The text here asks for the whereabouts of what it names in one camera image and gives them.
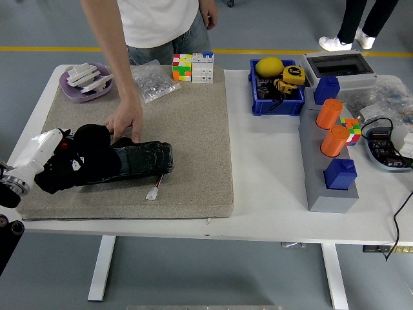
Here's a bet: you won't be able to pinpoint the person's right hand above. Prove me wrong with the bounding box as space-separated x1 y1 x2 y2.
103 93 145 145

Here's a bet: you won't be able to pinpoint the yellow and black tool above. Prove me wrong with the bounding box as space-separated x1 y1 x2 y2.
273 78 297 96

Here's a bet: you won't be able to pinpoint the clear bag of small parts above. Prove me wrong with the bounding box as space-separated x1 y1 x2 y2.
338 90 388 121
374 76 413 127

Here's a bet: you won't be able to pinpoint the blue plastic bin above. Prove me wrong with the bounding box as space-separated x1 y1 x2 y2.
248 58 307 117

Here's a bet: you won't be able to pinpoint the yellow ball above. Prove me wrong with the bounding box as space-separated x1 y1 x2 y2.
256 56 285 78

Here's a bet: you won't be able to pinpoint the thin black cable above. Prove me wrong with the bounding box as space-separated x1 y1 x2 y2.
360 117 395 140

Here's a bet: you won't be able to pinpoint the black power cord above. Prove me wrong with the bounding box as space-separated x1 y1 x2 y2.
385 190 413 262

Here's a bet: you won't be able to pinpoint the black power strip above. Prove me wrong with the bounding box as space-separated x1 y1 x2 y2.
362 245 413 254

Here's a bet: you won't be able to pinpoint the blue-grey tray of electronics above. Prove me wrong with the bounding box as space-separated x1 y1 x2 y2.
364 127 413 173

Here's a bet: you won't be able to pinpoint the white plastic bracket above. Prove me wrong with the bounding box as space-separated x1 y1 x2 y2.
80 73 114 94

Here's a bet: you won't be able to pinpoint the white connector with red wire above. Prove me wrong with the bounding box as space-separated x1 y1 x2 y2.
145 174 166 200

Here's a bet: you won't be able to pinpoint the black display panel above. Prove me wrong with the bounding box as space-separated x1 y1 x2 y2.
77 137 174 187

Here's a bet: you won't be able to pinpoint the yellow round tape measure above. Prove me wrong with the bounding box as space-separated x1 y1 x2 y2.
283 65 306 87

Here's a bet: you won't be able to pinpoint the white table leg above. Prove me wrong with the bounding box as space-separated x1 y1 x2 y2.
87 234 116 302
321 242 349 310

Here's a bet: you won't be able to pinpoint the stacked white plastic plates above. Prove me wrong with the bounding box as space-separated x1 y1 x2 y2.
66 63 99 88

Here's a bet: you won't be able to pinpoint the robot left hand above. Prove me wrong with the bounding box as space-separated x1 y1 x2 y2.
12 128 83 187

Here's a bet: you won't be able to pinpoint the person's left hand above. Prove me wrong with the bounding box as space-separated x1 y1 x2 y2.
201 5 219 31

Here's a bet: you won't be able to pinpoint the small multicoloured puzzle cube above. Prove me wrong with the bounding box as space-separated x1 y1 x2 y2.
340 118 361 147

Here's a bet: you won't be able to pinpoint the translucent white plastic box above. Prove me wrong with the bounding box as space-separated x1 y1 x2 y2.
390 124 413 159

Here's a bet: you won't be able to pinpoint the white and blue block cube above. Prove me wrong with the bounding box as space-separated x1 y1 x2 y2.
192 50 216 85

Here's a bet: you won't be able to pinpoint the clear bag of screws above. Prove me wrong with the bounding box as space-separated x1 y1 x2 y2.
130 59 181 105

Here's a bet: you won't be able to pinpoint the large multicoloured puzzle cube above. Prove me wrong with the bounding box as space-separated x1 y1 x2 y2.
172 53 194 81

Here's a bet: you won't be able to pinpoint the blue square block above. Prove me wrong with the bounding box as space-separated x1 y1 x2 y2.
324 158 358 191
314 76 341 106

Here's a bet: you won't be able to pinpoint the orange cylinder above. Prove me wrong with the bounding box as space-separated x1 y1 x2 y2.
320 125 349 158
316 98 344 130

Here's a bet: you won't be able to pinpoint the grey electrical enclosure box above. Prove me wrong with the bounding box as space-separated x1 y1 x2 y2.
299 49 378 94

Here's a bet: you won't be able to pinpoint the grey-brown mat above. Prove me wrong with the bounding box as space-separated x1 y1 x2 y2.
15 64 236 222

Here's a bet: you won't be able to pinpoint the grey block holder base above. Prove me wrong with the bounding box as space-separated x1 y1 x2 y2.
298 87 360 214

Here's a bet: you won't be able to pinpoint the purple tray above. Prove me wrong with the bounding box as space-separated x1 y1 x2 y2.
59 61 114 103

